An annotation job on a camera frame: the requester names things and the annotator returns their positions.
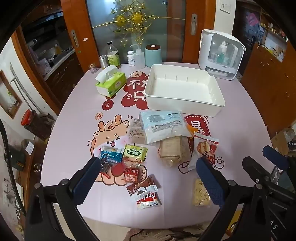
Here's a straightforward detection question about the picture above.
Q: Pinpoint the clear packet of yellow chips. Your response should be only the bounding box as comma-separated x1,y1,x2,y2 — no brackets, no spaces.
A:
191,177,212,207

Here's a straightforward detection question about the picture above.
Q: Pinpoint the wooden glass sliding door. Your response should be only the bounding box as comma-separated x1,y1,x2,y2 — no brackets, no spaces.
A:
60,0,216,69

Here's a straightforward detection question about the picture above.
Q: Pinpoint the red and white snack packet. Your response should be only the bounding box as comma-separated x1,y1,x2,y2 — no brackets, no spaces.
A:
188,132,220,171

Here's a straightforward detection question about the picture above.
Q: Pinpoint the dark jar with red lid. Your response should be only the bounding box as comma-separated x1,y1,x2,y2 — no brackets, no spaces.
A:
21,109,50,141

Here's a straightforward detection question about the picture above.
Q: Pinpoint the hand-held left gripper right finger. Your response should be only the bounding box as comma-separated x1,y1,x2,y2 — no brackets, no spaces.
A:
195,157,273,241

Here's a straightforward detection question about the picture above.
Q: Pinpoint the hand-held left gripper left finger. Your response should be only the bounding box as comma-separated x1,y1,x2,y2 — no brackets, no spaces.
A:
24,157,102,241

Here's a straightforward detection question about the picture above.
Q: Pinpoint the white wall switch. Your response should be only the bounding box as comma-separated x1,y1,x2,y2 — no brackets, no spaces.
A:
219,0,232,14

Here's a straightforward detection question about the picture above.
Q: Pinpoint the wooden framed picture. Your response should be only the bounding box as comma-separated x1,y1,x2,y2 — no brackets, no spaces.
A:
0,70,23,120

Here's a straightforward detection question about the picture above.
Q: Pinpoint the white pill bottle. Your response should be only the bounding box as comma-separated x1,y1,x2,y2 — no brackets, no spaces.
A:
127,50,136,67

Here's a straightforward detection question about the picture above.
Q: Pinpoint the wooden cabinet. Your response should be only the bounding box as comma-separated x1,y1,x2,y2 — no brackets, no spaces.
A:
240,43,296,137

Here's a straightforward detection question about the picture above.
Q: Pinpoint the white plastic bin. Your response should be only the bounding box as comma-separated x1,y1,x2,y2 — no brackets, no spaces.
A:
144,64,226,117

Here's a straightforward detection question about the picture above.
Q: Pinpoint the silver metal can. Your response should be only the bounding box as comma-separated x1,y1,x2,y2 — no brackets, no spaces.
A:
99,55,110,69

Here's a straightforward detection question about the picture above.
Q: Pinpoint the wooden wall shelf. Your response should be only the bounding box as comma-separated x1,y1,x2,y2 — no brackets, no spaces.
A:
259,7,292,63

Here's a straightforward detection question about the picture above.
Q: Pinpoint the cluttered kitchen counter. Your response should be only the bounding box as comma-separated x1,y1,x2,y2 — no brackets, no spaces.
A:
35,39,77,77

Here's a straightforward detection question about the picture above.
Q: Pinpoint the pink door decoration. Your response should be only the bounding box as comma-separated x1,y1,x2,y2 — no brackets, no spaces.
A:
245,12,259,26

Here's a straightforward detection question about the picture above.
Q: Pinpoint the brown chocolate packet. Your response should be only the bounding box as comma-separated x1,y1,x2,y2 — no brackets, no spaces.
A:
126,175,161,196

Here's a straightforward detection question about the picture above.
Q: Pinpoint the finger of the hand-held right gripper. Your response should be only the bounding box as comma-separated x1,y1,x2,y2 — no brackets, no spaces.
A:
262,146,290,171
242,156,278,186

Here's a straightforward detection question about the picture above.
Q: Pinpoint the clear cracker packet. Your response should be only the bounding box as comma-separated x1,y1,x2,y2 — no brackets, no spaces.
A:
128,118,146,144

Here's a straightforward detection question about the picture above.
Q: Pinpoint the white storage cabinet with clear door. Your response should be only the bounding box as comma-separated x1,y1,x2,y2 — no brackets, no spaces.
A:
198,29,245,81

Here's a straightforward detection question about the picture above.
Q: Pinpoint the large light-blue snack packet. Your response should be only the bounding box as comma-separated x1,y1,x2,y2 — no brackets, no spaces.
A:
139,110,193,145

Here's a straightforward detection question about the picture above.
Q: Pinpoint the small red candy packet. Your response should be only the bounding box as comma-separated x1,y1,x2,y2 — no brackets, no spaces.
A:
122,162,142,184

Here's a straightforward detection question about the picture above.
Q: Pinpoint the teal canister with brown lid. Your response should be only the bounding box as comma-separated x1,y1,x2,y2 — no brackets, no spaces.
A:
145,44,163,67

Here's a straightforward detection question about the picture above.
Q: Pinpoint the dark wooden door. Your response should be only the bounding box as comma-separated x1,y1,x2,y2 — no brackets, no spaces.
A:
232,0,260,44

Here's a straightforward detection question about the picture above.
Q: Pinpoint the cardboard box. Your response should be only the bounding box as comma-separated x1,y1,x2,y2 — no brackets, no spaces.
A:
270,130,296,158

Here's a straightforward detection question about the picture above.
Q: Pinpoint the green pastry packet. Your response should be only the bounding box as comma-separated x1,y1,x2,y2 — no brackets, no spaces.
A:
122,143,148,164

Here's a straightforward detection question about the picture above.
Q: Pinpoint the glass bottle with green label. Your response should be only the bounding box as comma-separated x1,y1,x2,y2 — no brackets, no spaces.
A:
103,41,121,69

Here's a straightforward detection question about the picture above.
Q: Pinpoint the small blue snack packet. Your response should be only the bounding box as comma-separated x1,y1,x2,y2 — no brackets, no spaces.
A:
100,146,125,164

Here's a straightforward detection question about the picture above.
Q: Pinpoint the beige wafer packet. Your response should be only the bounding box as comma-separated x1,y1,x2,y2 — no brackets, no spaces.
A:
158,136,193,168

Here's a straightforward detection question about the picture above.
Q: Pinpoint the clear squeeze wash bottle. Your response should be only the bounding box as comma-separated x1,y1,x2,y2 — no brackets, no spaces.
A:
134,44,146,68

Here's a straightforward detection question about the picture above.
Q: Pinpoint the green tissue box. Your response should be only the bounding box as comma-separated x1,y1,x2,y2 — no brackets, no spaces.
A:
95,65,126,98

